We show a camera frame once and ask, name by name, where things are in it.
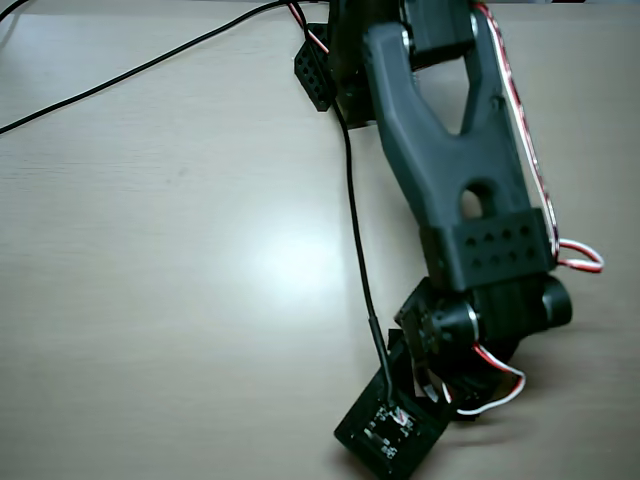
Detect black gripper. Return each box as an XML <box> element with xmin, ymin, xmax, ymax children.
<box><xmin>393</xmin><ymin>276</ymin><xmax>524</xmax><ymax>427</ymax></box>

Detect red white servo cable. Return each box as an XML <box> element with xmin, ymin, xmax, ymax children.
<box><xmin>442</xmin><ymin>342</ymin><xmax>528</xmax><ymax>417</ymax></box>
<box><xmin>287</xmin><ymin>0</ymin><xmax>332</xmax><ymax>55</ymax></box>
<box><xmin>473</xmin><ymin>2</ymin><xmax>605</xmax><ymax>274</ymax></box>

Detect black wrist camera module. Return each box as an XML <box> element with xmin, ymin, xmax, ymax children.
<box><xmin>333</xmin><ymin>368</ymin><xmax>452</xmax><ymax>477</ymax></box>

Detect black camera cable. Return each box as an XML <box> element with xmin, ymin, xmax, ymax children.
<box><xmin>0</xmin><ymin>0</ymin><xmax>397</xmax><ymax>404</ymax></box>

